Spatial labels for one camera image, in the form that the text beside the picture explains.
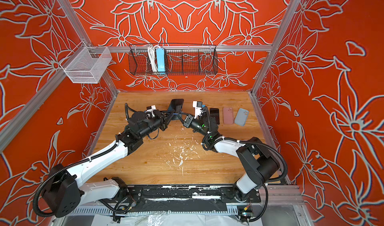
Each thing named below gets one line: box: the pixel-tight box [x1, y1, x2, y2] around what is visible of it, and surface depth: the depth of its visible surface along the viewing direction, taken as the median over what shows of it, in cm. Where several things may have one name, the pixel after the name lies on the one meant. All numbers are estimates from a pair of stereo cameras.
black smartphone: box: [167, 105, 180, 120], surface depth 73 cm
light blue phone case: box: [234, 108, 249, 127], surface depth 106 cm
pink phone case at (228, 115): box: [223, 107, 234, 124], surface depth 109 cm
